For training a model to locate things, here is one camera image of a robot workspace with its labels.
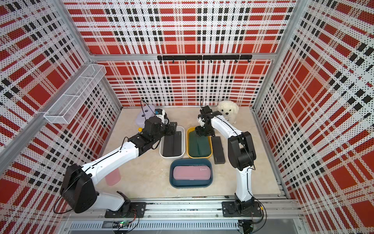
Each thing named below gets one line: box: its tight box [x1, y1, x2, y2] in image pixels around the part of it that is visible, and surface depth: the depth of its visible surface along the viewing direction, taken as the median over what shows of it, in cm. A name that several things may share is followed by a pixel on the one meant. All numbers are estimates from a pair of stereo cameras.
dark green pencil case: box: [188, 130, 206, 157], surface depth 92 cm
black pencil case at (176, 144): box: [170, 131, 182, 157], surface depth 97 cm
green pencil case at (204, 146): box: [196, 134, 212, 157], surface depth 91 cm
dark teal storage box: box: [169, 158, 214, 189], surface depth 86 cm
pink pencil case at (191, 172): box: [172, 165, 211, 180], surface depth 86 cm
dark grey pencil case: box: [162, 134, 175, 156], surface depth 95 cm
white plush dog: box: [216, 100, 239, 125], surface depth 98 cm
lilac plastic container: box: [135, 105, 156, 129], surface depth 106 cm
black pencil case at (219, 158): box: [211, 136, 226, 165], surface depth 95 cm
